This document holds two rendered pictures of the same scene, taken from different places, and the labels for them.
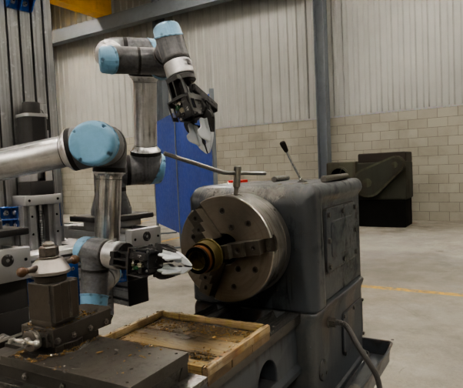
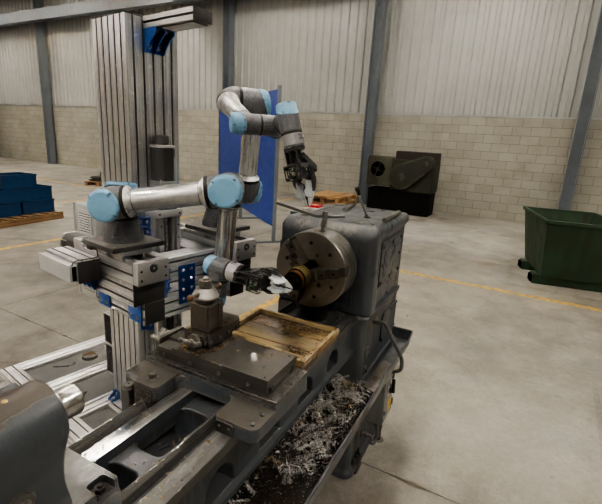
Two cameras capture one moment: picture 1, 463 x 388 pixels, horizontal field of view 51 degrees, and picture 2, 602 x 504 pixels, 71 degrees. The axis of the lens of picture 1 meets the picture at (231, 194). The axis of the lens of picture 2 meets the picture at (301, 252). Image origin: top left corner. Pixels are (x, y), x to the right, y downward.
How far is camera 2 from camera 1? 0.38 m
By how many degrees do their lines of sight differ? 12
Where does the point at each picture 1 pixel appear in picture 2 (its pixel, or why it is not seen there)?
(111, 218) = (228, 240)
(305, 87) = (358, 83)
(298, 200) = (365, 238)
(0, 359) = (171, 350)
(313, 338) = (363, 333)
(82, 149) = (218, 197)
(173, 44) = (291, 121)
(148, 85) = not seen: hidden behind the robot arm
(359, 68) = (408, 71)
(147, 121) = (252, 156)
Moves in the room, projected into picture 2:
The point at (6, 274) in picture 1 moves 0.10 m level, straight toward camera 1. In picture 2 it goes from (152, 277) to (157, 286)
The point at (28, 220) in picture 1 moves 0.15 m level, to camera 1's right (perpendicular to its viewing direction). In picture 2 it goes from (158, 229) to (193, 231)
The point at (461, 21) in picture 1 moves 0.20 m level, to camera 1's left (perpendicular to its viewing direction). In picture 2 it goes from (504, 38) to (496, 38)
